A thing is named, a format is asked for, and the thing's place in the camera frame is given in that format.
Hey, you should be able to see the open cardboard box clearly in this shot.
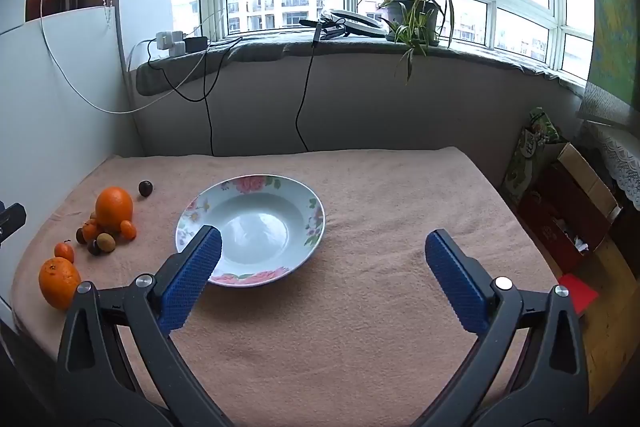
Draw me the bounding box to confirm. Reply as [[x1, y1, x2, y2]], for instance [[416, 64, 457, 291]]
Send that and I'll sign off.
[[517, 142, 624, 276]]

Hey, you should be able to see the white charging cable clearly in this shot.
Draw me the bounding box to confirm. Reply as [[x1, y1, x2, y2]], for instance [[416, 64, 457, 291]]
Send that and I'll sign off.
[[39, 0, 228, 114]]

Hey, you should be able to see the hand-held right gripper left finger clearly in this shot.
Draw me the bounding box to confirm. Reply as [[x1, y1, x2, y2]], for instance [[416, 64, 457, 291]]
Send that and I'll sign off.
[[55, 224, 236, 427]]

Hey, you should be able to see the grey windowsill cloth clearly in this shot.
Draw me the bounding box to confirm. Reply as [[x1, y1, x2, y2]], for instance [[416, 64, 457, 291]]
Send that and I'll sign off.
[[135, 31, 587, 98]]

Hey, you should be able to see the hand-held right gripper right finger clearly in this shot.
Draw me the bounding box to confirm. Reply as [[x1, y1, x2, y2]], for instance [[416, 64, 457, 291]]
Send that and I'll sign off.
[[410, 229, 590, 427]]

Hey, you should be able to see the black ring light cable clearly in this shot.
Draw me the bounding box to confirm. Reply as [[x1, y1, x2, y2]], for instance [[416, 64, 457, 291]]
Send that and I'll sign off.
[[295, 19, 346, 154]]

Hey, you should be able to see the large orange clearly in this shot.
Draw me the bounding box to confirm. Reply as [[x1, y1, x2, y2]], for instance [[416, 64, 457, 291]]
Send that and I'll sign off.
[[95, 187, 134, 232], [38, 257, 82, 311]]

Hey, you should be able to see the green printed bag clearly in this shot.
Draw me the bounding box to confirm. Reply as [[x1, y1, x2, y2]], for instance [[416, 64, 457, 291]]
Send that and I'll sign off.
[[502, 107, 571, 208]]

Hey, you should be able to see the floral white plate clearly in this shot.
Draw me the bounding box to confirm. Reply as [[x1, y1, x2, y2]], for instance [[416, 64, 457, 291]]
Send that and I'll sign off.
[[175, 175, 326, 288]]

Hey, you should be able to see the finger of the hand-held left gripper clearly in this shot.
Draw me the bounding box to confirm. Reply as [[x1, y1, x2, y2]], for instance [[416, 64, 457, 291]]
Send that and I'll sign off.
[[0, 202, 27, 249]]

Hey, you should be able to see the white lace cloth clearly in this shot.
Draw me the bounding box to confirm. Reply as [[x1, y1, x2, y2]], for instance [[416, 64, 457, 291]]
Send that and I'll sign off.
[[584, 121, 640, 210]]

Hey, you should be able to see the red envelope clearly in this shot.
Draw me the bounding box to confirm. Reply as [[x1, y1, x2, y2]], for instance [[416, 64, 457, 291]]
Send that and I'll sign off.
[[557, 273, 600, 316]]

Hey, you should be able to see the potted spider plant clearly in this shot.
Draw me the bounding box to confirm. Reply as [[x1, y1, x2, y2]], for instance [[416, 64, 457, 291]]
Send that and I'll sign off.
[[350, 0, 476, 85]]

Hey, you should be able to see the wall poster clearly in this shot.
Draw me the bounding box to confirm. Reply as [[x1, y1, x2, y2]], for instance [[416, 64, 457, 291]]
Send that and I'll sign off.
[[575, 0, 640, 128]]

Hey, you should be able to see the white ring light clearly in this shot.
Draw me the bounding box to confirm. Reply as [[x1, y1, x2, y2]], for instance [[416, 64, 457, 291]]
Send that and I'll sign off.
[[320, 8, 388, 40]]

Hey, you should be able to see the black adapter cable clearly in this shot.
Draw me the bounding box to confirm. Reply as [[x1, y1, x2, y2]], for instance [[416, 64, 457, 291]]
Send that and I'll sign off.
[[147, 36, 244, 156]]

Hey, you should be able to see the pink blanket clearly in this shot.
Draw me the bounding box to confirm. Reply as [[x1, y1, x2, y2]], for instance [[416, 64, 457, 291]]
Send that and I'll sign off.
[[10, 146, 561, 427]]

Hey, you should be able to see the white board panel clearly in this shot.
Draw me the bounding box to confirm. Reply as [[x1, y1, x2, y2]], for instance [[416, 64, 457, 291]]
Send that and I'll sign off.
[[0, 3, 147, 313]]

